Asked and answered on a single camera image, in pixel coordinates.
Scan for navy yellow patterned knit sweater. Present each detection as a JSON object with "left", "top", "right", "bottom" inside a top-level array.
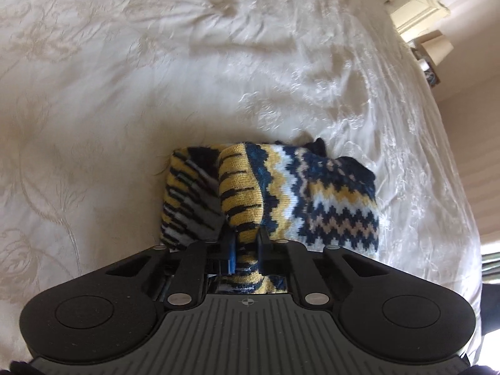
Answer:
[{"left": 160, "top": 139, "right": 379, "bottom": 294}]

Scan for cream embroidered bedspread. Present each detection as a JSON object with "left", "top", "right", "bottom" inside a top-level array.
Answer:
[{"left": 1, "top": 0, "right": 481, "bottom": 366}]

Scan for beige right table lamp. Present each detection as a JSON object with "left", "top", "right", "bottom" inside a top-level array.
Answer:
[{"left": 421, "top": 35, "right": 453, "bottom": 65}]

